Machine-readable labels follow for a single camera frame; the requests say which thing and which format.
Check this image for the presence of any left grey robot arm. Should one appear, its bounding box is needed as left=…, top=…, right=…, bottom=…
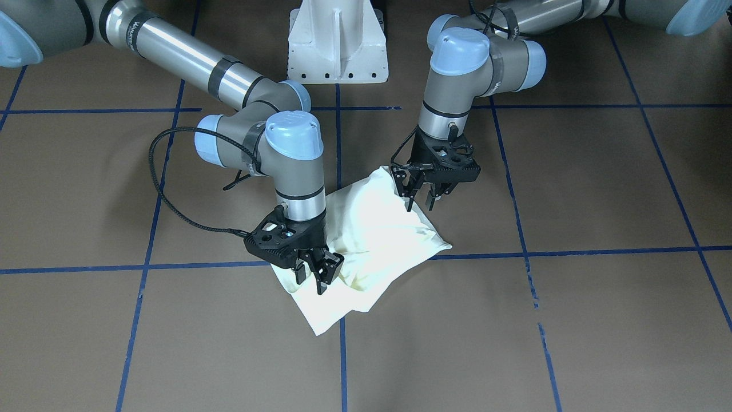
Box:
left=389, top=1, right=730, bottom=211

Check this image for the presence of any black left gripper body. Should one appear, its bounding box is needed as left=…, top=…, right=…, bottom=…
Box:
left=408, top=133, right=481, bottom=184

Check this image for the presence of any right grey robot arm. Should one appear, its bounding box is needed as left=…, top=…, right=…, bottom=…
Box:
left=2, top=1, right=344, bottom=295

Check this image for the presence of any cream cat print t-shirt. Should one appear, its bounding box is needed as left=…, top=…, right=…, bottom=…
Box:
left=273, top=166, right=451, bottom=336

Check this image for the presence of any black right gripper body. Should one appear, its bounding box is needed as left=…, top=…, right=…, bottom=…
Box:
left=244, top=206, right=327, bottom=269

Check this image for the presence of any brown paper table cover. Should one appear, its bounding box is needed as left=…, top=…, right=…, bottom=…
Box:
left=1, top=17, right=731, bottom=411

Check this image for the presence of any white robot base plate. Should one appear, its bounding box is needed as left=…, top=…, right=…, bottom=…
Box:
left=287, top=1, right=389, bottom=84

